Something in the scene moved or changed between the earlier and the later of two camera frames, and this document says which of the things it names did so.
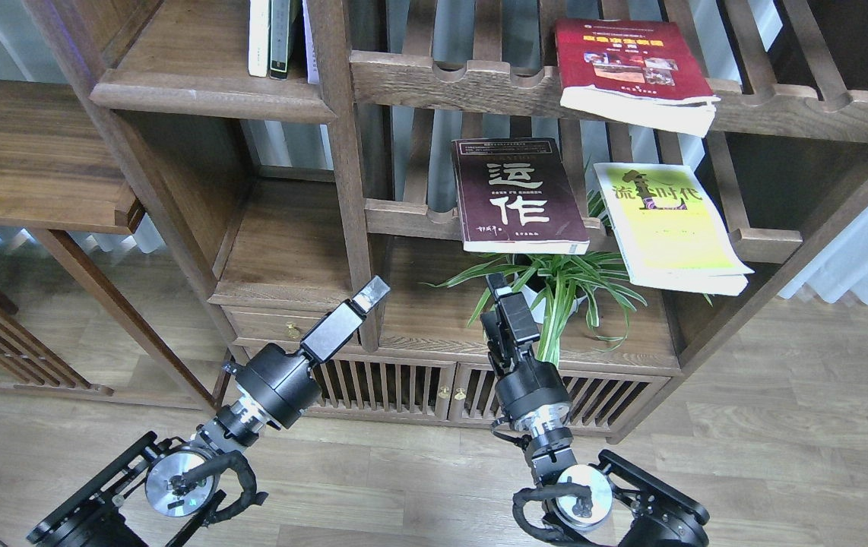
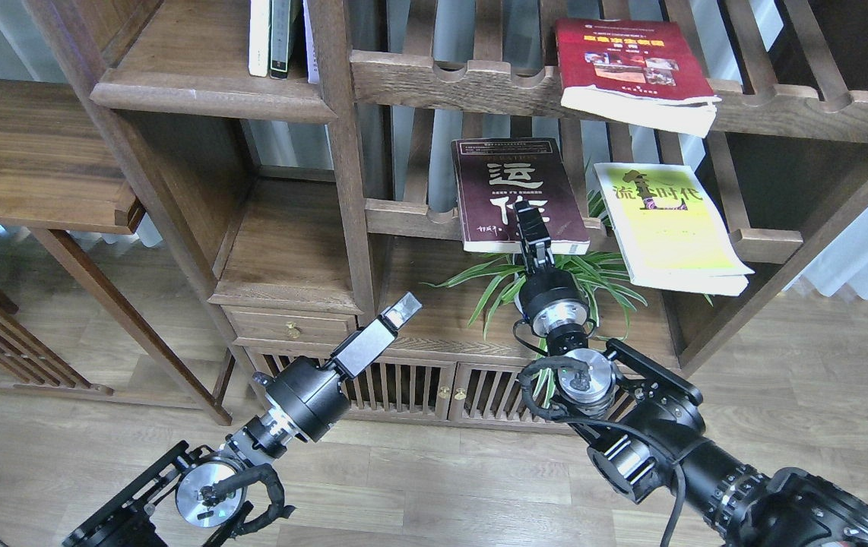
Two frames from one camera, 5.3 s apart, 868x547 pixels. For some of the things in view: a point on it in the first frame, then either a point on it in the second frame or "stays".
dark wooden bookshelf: (656, 172) stays
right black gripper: (510, 328) → (534, 238)
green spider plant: (597, 282) stays
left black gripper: (334, 328) → (356, 354)
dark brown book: (515, 196) stays
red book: (637, 73) stays
